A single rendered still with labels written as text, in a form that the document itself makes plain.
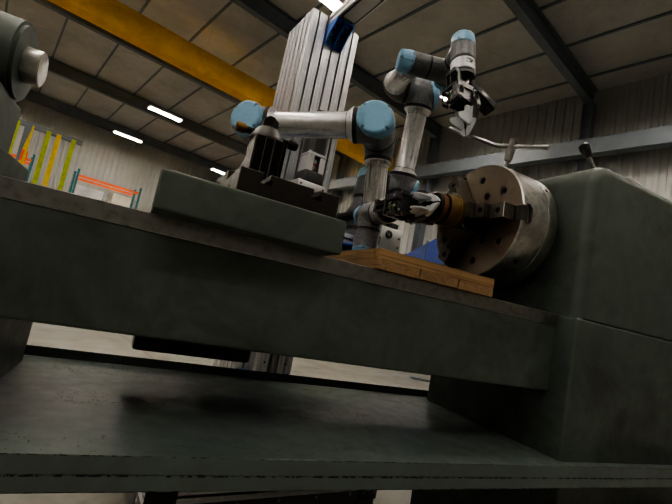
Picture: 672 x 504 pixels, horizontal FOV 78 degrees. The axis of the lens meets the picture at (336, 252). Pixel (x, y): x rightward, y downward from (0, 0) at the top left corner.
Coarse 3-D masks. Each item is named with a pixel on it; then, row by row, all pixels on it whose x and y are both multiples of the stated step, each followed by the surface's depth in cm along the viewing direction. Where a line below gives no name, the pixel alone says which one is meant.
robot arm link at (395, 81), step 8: (400, 56) 136; (408, 56) 136; (416, 56) 136; (424, 56) 136; (432, 56) 137; (400, 64) 137; (408, 64) 136; (416, 64) 136; (424, 64) 136; (392, 72) 159; (400, 72) 140; (408, 72) 139; (416, 72) 138; (424, 72) 138; (384, 80) 170; (392, 80) 159; (400, 80) 151; (408, 80) 148; (384, 88) 172; (392, 88) 167; (400, 88) 163; (392, 96) 175; (400, 96) 175
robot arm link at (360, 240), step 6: (360, 228) 126; (366, 228) 126; (372, 228) 126; (360, 234) 126; (366, 234) 125; (372, 234) 125; (378, 234) 127; (354, 240) 128; (360, 240) 125; (366, 240) 125; (372, 240) 125; (378, 240) 128; (354, 246) 126; (360, 246) 125; (366, 246) 125; (372, 246) 125
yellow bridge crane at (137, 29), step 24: (48, 0) 889; (72, 0) 884; (96, 0) 913; (96, 24) 944; (120, 24) 945; (144, 24) 978; (144, 48) 1006; (168, 48) 1014; (192, 48) 1052; (192, 72) 1078; (216, 72) 1095; (240, 72) 1139; (240, 96) 1160; (264, 96) 1189; (360, 144) 1436
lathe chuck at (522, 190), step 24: (480, 168) 116; (504, 168) 108; (480, 192) 114; (504, 192) 107; (528, 192) 102; (480, 240) 109; (504, 240) 102; (528, 240) 101; (480, 264) 107; (504, 264) 103; (528, 264) 105
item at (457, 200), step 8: (448, 200) 105; (456, 200) 106; (440, 208) 104; (448, 208) 105; (456, 208) 105; (464, 208) 106; (432, 216) 106; (440, 216) 105; (448, 216) 105; (456, 216) 106; (440, 224) 108; (448, 224) 107; (456, 224) 107
